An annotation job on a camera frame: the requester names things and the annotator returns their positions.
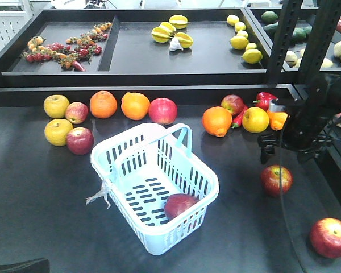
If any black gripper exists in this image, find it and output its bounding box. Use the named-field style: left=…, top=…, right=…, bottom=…
left=257, top=99, right=334, bottom=164

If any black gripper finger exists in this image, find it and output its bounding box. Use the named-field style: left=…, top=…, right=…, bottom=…
left=0, top=258, right=50, bottom=273

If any red yellow apple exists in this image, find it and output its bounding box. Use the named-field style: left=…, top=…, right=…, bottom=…
left=309, top=218, right=341, bottom=259
left=164, top=193, right=199, bottom=220
left=260, top=164, right=293, bottom=197

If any red yellow apple front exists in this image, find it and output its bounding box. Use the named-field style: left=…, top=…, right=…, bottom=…
left=309, top=218, right=341, bottom=259

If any light blue plastic basket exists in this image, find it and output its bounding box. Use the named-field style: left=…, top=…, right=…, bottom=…
left=87, top=123, right=219, bottom=255

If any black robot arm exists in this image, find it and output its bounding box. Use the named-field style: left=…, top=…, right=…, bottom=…
left=257, top=74, right=341, bottom=164

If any large orange fruit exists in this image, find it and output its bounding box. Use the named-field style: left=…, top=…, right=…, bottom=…
left=267, top=110, right=288, bottom=131

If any yellow orange citrus fruit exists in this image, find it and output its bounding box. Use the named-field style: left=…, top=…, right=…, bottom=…
left=242, top=107, right=269, bottom=133

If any red chili pepper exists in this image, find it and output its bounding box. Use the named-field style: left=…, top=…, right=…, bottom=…
left=231, top=105, right=248, bottom=129

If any red bell pepper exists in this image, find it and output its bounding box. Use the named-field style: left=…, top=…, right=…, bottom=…
left=253, top=92, right=277, bottom=111

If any dark red apple back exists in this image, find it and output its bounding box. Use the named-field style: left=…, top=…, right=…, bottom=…
left=221, top=94, right=244, bottom=116

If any big red apple centre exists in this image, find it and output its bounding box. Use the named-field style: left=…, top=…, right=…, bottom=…
left=148, top=98, right=178, bottom=125

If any dark red apple left group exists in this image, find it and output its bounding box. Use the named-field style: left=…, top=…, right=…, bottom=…
left=66, top=127, right=94, bottom=155

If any white garlic bulb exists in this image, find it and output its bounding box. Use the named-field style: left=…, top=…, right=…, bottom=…
left=169, top=37, right=184, bottom=52

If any yellow pear apple lower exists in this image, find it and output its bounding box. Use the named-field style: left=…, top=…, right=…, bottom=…
left=44, top=119, right=74, bottom=147

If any yellow pear apple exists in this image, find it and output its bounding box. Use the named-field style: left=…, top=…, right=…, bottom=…
left=43, top=94, right=69, bottom=119
left=44, top=119, right=74, bottom=147

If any orange fruit centre left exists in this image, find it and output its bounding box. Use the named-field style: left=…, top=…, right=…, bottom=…
left=121, top=92, right=150, bottom=121

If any small pink apple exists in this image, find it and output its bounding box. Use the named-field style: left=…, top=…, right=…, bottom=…
left=65, top=102, right=89, bottom=125

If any yellow pear apple upper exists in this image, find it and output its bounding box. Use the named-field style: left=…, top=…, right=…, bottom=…
left=43, top=94, right=69, bottom=119

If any orange tangerine left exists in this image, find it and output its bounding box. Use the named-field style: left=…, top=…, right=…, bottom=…
left=90, top=90, right=117, bottom=119

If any black wooden produce stand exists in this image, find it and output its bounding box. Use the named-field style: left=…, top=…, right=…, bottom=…
left=0, top=9, right=341, bottom=272

